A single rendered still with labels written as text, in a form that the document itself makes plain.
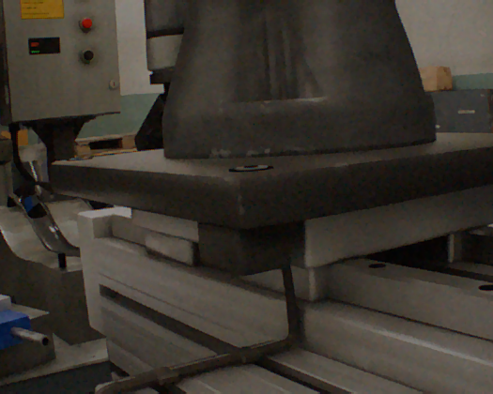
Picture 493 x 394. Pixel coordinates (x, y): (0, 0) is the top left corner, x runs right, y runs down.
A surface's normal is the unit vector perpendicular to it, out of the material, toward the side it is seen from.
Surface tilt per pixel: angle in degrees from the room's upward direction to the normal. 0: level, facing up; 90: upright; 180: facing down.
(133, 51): 90
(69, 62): 90
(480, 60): 90
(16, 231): 28
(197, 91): 73
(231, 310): 90
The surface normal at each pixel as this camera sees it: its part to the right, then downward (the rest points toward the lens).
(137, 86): 0.58, 0.06
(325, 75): 0.08, -0.19
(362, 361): -0.84, 0.12
